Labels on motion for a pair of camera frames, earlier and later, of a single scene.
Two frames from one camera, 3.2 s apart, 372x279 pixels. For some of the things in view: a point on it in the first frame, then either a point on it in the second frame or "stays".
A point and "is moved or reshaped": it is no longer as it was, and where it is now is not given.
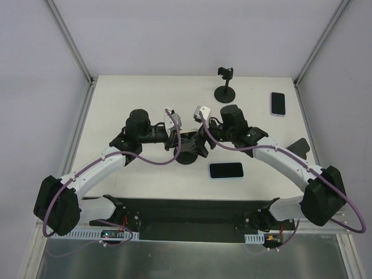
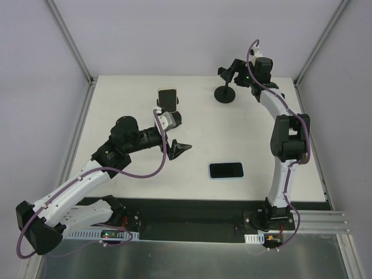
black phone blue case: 226,170 stays
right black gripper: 201,139 → 235,71
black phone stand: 225,94 stays
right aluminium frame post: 342,5 stays
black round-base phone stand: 185,157 is moved or reshaped
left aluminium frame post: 70,40 stays
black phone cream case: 189,136 → 167,99
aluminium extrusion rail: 307,226 stays
